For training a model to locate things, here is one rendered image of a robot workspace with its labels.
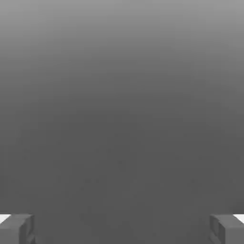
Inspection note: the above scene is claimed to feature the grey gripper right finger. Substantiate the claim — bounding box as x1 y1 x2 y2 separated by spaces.
209 213 244 244

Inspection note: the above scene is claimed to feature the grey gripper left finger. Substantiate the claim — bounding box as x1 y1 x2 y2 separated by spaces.
0 213 36 244

